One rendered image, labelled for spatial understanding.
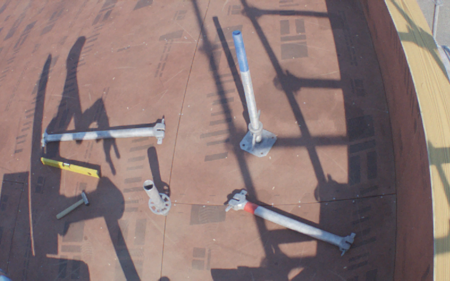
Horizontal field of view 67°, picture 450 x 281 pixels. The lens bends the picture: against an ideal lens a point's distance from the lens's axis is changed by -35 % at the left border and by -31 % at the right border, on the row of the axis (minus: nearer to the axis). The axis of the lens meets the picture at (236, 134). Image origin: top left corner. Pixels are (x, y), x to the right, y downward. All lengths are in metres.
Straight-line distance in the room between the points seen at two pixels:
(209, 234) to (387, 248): 0.94
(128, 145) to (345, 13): 1.79
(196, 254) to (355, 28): 1.88
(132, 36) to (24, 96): 1.17
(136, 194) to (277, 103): 0.91
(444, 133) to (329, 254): 0.89
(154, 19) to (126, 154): 1.24
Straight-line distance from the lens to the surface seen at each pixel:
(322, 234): 2.13
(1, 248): 2.91
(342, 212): 2.24
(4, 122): 3.59
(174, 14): 3.42
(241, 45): 1.94
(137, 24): 3.48
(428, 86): 1.87
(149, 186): 2.18
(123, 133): 2.65
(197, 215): 2.30
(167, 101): 2.75
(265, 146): 2.45
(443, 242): 1.49
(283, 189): 2.31
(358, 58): 2.90
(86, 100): 3.07
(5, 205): 3.03
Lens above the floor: 2.01
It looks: 53 degrees down
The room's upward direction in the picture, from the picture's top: 13 degrees counter-clockwise
